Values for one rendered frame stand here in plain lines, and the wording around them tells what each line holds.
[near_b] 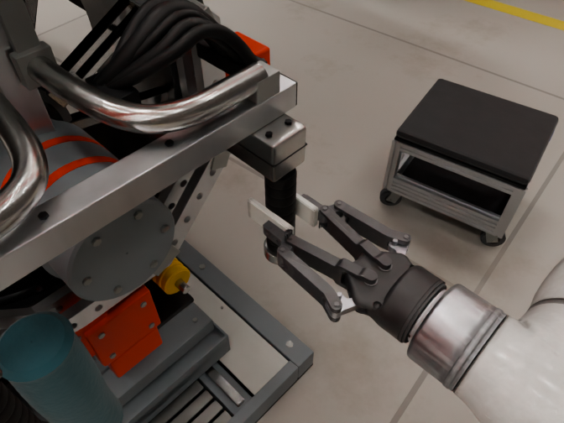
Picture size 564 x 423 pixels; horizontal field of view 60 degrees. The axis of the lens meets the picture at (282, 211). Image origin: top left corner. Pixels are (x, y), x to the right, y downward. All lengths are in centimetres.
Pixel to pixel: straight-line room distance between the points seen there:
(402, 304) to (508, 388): 11
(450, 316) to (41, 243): 35
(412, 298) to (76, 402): 44
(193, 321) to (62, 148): 72
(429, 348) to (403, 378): 93
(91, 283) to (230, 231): 114
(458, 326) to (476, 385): 5
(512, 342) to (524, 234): 136
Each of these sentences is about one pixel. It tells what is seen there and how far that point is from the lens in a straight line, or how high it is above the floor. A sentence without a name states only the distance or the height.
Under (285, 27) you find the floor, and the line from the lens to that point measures 276.
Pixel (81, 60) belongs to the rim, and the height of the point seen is 92.
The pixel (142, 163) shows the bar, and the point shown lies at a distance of 44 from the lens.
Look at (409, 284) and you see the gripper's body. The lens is 49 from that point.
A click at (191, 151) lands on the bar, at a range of 45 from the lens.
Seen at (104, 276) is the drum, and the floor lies 84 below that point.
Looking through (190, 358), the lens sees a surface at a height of 15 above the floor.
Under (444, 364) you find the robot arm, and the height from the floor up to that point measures 84.
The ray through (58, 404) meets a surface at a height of 66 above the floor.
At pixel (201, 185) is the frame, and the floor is 71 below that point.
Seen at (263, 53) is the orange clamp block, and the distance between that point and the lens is 77.
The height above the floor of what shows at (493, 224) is 14.
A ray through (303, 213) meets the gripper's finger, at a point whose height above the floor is 83.
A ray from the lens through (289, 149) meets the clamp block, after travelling 51.
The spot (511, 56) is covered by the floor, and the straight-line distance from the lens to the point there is 274.
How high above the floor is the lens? 126
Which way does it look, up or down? 48 degrees down
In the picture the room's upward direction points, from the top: straight up
